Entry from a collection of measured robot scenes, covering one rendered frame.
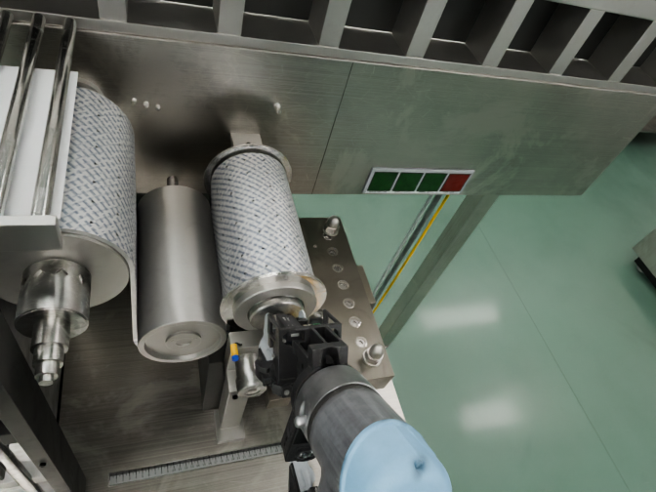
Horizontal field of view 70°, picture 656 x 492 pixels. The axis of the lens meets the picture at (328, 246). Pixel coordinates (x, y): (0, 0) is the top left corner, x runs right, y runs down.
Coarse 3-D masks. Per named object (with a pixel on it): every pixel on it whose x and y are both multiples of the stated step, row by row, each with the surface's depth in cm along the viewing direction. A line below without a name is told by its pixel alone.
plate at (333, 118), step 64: (0, 64) 62; (128, 64) 66; (192, 64) 69; (256, 64) 71; (320, 64) 74; (384, 64) 77; (192, 128) 77; (256, 128) 80; (320, 128) 84; (384, 128) 87; (448, 128) 91; (512, 128) 96; (576, 128) 101; (640, 128) 106; (320, 192) 97; (512, 192) 114; (576, 192) 121
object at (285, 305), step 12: (264, 300) 61; (276, 300) 61; (288, 300) 61; (300, 300) 63; (252, 312) 61; (264, 312) 61; (276, 312) 63; (288, 312) 63; (252, 324) 63; (264, 324) 64
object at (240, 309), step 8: (256, 288) 60; (264, 288) 59; (272, 288) 59; (280, 288) 60; (288, 288) 60; (296, 288) 60; (304, 288) 61; (248, 296) 60; (256, 296) 60; (264, 296) 60; (272, 296) 61; (296, 296) 62; (304, 296) 63; (312, 296) 63; (240, 304) 60; (248, 304) 61; (304, 304) 64; (312, 304) 65; (232, 312) 63; (240, 312) 62; (240, 320) 63; (248, 320) 64; (248, 328) 66
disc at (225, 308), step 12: (264, 276) 59; (276, 276) 59; (288, 276) 60; (300, 276) 60; (312, 276) 61; (240, 288) 59; (252, 288) 60; (312, 288) 63; (324, 288) 64; (228, 300) 61; (324, 300) 67; (228, 312) 63; (312, 312) 69; (228, 324) 66
